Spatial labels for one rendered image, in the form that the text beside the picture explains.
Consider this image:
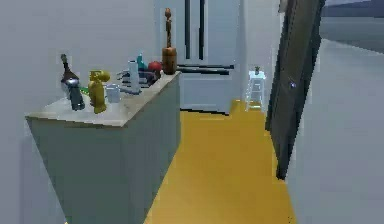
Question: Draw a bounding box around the yellow dispenser bottle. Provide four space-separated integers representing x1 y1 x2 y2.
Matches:
87 69 111 115

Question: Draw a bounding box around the white stool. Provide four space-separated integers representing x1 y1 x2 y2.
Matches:
245 70 267 112

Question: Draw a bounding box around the teal bottle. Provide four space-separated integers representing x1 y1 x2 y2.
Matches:
136 53 148 72

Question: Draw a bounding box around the dark room door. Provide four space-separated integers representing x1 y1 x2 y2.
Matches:
265 0 327 181

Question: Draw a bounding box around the dark glass bottle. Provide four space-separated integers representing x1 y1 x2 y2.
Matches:
60 53 86 112

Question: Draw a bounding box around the dark dish rack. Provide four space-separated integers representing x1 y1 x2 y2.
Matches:
116 68 162 94

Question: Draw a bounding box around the brown wooden pepper mill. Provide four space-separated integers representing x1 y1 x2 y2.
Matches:
161 7 178 76

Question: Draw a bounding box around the grey kitchen counter cabinet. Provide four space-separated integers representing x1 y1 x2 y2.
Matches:
25 70 182 224

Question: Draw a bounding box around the black fridge handle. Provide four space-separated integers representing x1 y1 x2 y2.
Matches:
176 67 231 76
184 0 192 60
198 0 206 61

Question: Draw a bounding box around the red apple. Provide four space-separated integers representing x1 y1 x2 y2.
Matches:
147 61 163 78

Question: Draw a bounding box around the white fridge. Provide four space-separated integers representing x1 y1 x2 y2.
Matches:
156 0 246 115

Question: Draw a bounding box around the white tall dispenser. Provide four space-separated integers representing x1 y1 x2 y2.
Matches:
128 60 141 94

